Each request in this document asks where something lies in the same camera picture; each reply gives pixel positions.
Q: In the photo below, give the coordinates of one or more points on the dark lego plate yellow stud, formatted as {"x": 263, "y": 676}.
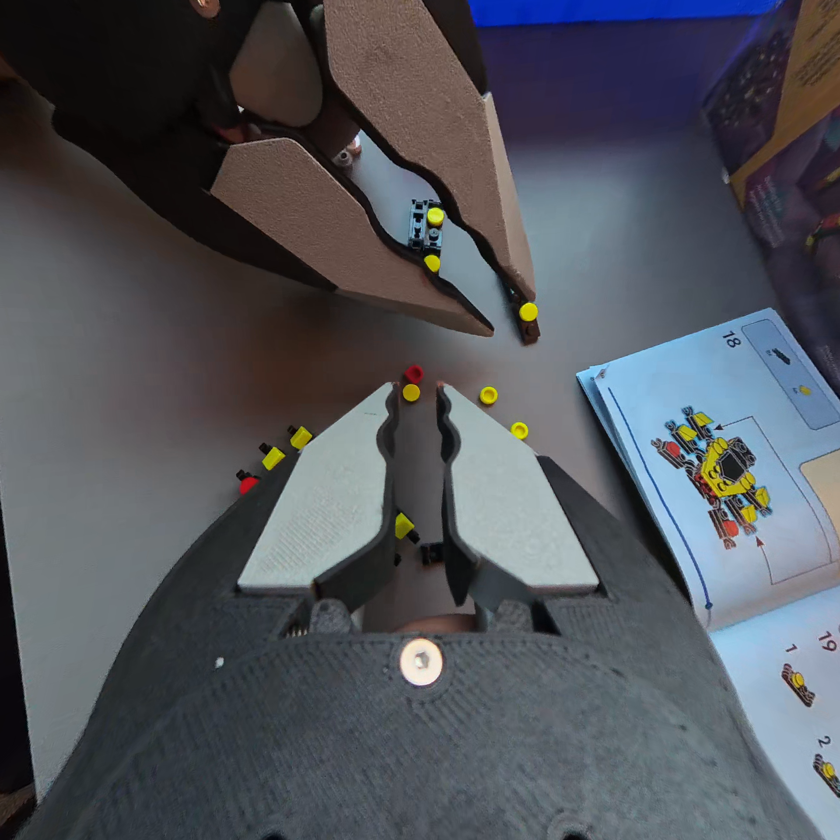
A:
{"x": 528, "y": 312}

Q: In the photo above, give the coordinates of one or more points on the lego instruction booklet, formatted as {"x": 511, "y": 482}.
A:
{"x": 656, "y": 426}

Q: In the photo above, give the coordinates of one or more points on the small grey round lego stud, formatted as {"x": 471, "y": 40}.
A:
{"x": 342, "y": 157}

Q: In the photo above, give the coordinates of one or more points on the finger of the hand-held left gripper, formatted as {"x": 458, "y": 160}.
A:
{"x": 413, "y": 98}
{"x": 295, "y": 210}

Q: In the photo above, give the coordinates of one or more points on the purple lego set box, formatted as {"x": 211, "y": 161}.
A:
{"x": 787, "y": 197}

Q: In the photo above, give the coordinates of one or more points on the single yellow round lego stud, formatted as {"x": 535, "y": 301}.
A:
{"x": 411, "y": 392}

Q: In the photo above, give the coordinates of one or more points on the yellow round lego tiles cluster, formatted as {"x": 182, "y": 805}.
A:
{"x": 519, "y": 430}

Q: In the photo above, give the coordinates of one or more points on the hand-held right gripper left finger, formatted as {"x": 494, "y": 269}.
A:
{"x": 315, "y": 505}

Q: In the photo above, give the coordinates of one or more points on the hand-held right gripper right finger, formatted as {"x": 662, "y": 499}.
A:
{"x": 518, "y": 525}

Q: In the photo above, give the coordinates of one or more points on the black lego assembly yellow studs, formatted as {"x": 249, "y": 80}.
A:
{"x": 420, "y": 226}

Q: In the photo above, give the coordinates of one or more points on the small red lego piece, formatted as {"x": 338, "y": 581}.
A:
{"x": 413, "y": 374}

